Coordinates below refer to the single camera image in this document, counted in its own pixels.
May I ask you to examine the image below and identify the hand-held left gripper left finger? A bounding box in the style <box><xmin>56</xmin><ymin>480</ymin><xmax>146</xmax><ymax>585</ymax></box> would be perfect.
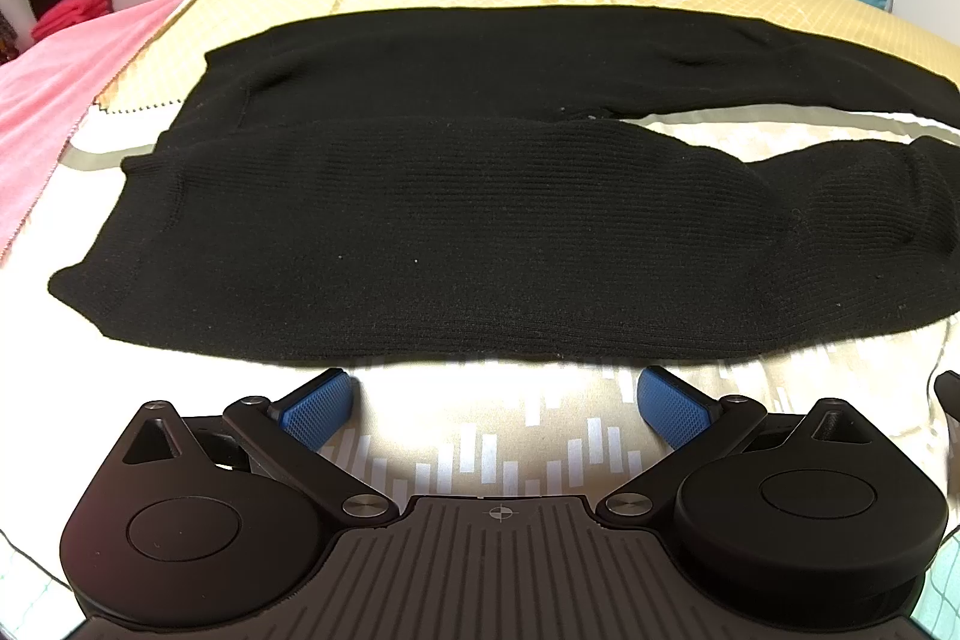
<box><xmin>120</xmin><ymin>367</ymin><xmax>395</xmax><ymax>525</ymax></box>

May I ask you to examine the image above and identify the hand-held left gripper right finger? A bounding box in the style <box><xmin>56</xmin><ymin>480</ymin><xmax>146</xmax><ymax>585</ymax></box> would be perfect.
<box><xmin>596</xmin><ymin>365</ymin><xmax>875</xmax><ymax>525</ymax></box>

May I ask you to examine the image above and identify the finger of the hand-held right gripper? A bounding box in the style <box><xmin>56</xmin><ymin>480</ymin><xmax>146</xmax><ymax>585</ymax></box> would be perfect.
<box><xmin>936</xmin><ymin>370</ymin><xmax>960</xmax><ymax>455</ymax></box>

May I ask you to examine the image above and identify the printed beige bed sheet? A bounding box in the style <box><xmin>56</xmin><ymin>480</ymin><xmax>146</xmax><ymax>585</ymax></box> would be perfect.
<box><xmin>0</xmin><ymin>104</ymin><xmax>960</xmax><ymax>640</ymax></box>

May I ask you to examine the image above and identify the pink fleece blanket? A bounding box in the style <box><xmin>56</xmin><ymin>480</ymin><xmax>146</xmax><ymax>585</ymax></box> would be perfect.
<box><xmin>0</xmin><ymin>0</ymin><xmax>215</xmax><ymax>259</ymax></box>

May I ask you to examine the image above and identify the pile of red clothes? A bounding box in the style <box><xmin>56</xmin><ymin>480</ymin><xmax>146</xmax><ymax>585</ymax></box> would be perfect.
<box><xmin>31</xmin><ymin>0</ymin><xmax>115</xmax><ymax>40</ymax></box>

